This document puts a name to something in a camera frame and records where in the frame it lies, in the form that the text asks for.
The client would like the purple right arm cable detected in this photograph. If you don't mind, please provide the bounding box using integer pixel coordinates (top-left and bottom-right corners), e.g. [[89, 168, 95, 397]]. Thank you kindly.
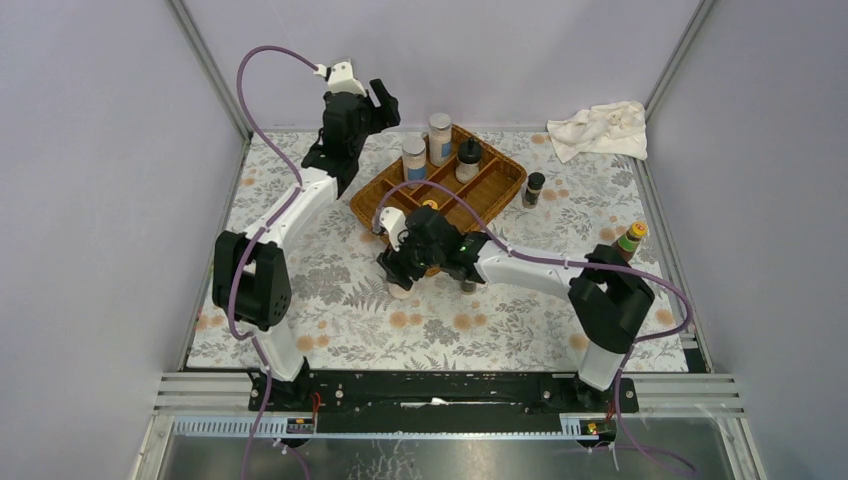
[[372, 180, 697, 478]]

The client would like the small pepper jar black cap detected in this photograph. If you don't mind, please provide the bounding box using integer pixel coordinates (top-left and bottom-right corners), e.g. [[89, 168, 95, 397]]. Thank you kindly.
[[460, 280, 477, 294]]

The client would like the green sauce bottle yellow cap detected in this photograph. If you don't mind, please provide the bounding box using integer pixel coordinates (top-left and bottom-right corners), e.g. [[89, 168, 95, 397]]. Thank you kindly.
[[611, 221, 648, 262]]

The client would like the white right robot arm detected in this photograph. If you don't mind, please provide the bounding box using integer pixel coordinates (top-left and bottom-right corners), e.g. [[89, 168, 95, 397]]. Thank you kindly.
[[376, 206, 655, 412]]

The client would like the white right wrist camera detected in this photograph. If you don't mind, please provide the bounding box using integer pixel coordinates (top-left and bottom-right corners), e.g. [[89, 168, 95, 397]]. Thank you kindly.
[[372, 207, 406, 251]]

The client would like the white jar wide black lid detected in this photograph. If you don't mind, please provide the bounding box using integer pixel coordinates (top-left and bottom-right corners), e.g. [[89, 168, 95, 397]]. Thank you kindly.
[[387, 282, 415, 300]]

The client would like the floral patterned table mat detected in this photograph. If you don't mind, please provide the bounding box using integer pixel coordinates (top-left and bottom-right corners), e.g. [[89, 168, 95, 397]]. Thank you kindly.
[[186, 132, 688, 372]]

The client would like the small dark pepper jar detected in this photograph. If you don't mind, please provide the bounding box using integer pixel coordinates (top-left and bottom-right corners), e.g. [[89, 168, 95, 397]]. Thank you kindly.
[[522, 172, 546, 209]]

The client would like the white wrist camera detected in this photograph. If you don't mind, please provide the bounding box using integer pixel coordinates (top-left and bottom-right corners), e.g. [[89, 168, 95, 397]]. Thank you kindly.
[[372, 207, 406, 251], [314, 57, 367, 96]]

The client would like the silver lid jar blue label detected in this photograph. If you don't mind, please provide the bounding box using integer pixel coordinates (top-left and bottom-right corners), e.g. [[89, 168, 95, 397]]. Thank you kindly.
[[402, 135, 427, 181]]

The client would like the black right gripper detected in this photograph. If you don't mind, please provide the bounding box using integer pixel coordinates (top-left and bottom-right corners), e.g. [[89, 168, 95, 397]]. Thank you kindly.
[[377, 225, 443, 292]]

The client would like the white bottle black cap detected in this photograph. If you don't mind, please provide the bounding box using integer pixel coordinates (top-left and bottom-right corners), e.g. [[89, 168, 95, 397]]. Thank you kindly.
[[455, 137, 483, 184]]

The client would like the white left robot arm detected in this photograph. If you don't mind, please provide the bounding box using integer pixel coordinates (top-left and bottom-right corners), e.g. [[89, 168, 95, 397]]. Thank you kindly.
[[211, 79, 401, 411]]

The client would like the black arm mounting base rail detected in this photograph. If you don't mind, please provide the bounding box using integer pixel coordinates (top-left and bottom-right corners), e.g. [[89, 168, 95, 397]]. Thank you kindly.
[[247, 368, 639, 434]]

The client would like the white crumpled cloth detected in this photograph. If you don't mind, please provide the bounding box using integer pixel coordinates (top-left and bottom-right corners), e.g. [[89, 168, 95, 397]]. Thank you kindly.
[[546, 101, 648, 163]]

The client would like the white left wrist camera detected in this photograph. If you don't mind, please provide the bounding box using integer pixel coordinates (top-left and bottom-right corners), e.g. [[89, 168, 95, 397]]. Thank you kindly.
[[314, 57, 367, 96]]

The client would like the silver lid white grain jar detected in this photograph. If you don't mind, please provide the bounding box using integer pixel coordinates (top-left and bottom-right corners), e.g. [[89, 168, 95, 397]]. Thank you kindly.
[[428, 113, 452, 167]]

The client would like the brown wicker divided basket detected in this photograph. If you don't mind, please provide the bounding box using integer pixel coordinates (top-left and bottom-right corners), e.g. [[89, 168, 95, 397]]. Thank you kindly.
[[350, 125, 527, 233]]

